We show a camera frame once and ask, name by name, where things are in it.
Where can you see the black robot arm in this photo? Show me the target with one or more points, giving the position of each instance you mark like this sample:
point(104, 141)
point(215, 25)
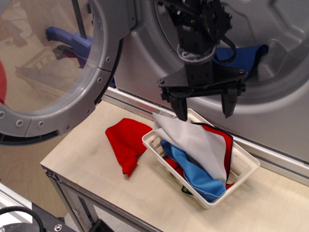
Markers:
point(201, 26)

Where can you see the grey round machine door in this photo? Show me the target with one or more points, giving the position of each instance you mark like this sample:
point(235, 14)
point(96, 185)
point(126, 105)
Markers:
point(47, 97)

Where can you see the grey washing machine front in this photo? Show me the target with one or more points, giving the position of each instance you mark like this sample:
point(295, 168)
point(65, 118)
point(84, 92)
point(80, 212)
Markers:
point(274, 109)

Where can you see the light grey cloth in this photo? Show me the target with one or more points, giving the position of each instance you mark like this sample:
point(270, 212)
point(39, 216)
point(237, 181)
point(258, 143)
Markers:
point(204, 147)

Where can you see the aluminium rail under machine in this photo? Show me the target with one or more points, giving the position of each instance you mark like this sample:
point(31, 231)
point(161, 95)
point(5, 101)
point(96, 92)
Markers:
point(273, 160)

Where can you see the white plastic laundry basket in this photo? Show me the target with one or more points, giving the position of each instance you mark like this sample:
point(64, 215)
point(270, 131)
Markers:
point(241, 167)

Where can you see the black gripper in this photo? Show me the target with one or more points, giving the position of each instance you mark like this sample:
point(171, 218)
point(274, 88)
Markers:
point(201, 76)

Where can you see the red cloth with black trim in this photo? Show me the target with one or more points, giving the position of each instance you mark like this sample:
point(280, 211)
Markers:
point(228, 139)

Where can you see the light blue cloth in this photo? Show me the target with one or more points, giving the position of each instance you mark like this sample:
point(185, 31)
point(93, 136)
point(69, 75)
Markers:
point(210, 189)

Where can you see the blue clamp behind door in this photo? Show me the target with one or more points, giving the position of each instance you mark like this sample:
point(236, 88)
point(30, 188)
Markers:
point(73, 45)

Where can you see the dark blue cloth in drum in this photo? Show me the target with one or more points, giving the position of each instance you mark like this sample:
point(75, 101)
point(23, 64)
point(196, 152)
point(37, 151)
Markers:
point(247, 58)

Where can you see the red object behind door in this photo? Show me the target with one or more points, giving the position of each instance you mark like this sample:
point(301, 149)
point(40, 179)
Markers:
point(3, 84)

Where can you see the aluminium table frame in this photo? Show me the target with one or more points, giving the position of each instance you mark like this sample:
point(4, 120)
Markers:
point(81, 205)

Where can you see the red cloth on table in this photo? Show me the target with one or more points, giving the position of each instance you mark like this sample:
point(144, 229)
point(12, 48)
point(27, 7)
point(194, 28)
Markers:
point(125, 138)

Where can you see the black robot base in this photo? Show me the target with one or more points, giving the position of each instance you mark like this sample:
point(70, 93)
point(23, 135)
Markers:
point(39, 221)

